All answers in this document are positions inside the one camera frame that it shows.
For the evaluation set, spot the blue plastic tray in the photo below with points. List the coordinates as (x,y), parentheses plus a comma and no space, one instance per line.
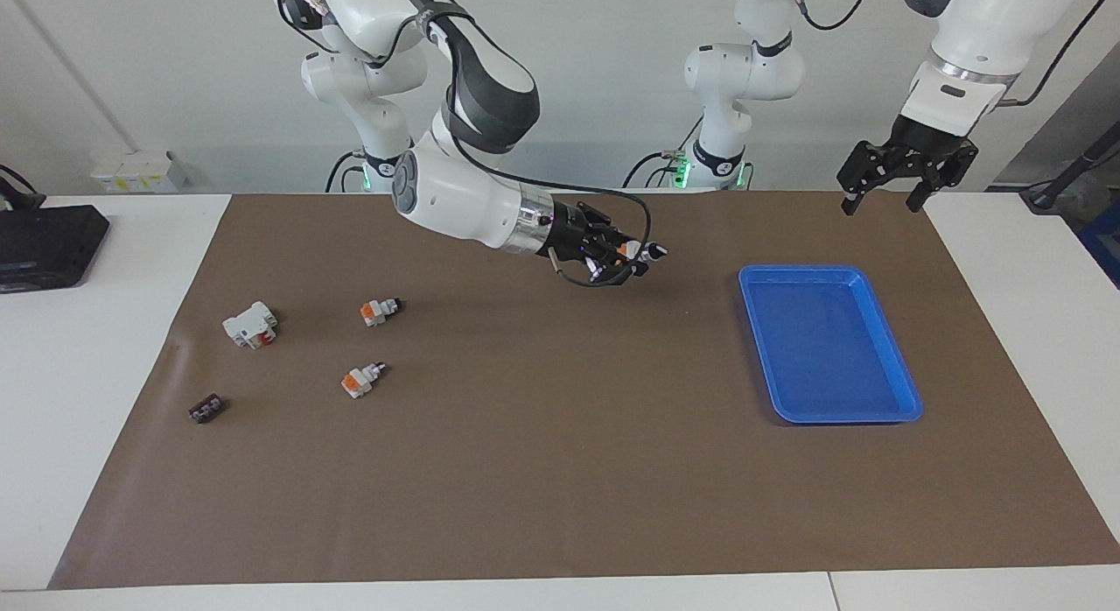
(827,348)

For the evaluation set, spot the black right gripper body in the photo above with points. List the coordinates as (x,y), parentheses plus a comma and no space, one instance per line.
(573,230)

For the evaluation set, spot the white power strip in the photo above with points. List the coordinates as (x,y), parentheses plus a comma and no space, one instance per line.
(136,173)

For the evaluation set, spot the small black terminal block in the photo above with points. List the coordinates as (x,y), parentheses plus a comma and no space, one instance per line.
(206,409)

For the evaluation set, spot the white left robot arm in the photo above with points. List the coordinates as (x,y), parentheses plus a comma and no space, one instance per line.
(980,24)

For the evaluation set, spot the black stand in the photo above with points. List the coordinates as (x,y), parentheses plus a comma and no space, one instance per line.
(1085,160)

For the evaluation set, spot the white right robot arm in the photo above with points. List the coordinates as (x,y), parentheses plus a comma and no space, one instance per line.
(455,191)

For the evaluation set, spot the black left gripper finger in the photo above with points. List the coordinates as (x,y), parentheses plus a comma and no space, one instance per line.
(949,169)
(862,166)

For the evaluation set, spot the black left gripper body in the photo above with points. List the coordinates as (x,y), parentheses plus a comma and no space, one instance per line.
(926,136)

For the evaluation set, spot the blue crate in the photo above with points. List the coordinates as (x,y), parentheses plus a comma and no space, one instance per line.
(1104,252)

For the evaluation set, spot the white circuit breaker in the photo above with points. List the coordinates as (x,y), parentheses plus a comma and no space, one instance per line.
(248,325)

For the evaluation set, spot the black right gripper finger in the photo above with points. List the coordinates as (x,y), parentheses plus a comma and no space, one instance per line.
(612,230)
(612,270)

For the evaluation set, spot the orange white selector switch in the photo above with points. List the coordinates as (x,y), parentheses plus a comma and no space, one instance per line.
(359,382)
(658,252)
(376,312)

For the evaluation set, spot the brown table mat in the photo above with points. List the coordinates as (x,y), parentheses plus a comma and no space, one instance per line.
(569,471)

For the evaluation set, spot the black box device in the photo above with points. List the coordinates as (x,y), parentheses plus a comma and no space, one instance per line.
(48,243)

